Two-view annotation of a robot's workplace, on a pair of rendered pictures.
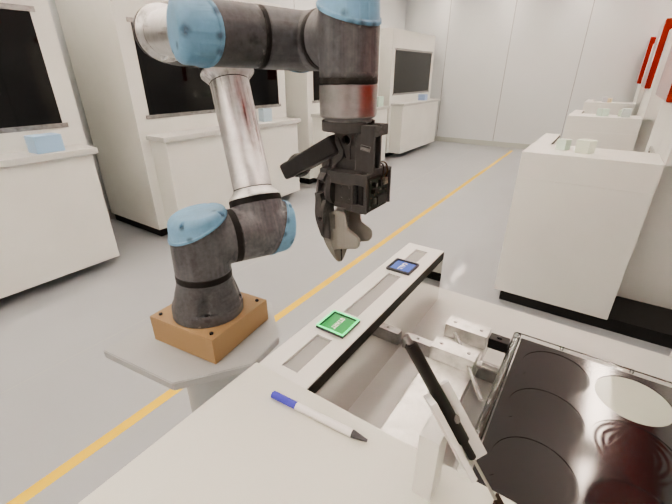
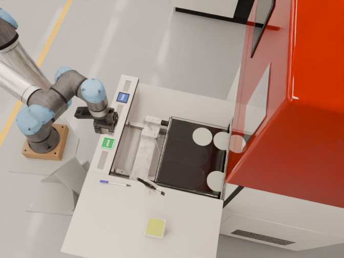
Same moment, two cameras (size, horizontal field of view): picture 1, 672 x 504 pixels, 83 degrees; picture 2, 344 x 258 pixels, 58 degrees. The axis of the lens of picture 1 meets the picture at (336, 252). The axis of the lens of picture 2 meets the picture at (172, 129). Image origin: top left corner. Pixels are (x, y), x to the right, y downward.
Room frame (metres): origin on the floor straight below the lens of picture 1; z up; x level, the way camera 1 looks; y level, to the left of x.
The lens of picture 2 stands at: (-0.08, 0.00, 2.32)
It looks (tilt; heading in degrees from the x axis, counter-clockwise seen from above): 64 degrees down; 331
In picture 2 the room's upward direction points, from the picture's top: 7 degrees clockwise
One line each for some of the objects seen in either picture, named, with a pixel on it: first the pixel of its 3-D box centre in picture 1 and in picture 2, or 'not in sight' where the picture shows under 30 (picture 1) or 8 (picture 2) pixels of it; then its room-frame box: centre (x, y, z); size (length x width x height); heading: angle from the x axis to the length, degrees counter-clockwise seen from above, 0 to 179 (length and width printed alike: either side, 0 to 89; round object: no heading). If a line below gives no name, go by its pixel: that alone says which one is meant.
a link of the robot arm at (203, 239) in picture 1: (203, 239); (34, 123); (0.72, 0.28, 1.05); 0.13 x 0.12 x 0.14; 124
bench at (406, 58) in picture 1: (397, 94); not in sight; (7.69, -1.16, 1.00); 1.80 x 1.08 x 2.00; 146
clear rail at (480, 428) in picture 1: (493, 394); (163, 148); (0.44, -0.25, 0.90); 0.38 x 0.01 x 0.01; 146
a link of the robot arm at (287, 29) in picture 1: (296, 41); (69, 84); (0.61, 0.05, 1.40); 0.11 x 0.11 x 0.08; 34
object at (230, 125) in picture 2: not in sight; (226, 158); (0.28, -0.52, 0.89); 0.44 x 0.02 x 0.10; 146
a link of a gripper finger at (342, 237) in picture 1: (343, 239); (106, 131); (0.51, -0.01, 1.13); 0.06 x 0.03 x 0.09; 56
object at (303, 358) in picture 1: (371, 322); (116, 126); (0.64, -0.07, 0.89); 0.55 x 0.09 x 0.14; 146
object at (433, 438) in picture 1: (449, 450); (150, 188); (0.24, -0.11, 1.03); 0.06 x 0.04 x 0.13; 56
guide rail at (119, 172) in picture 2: not in sight; (165, 182); (0.29, -0.20, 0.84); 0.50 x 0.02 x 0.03; 56
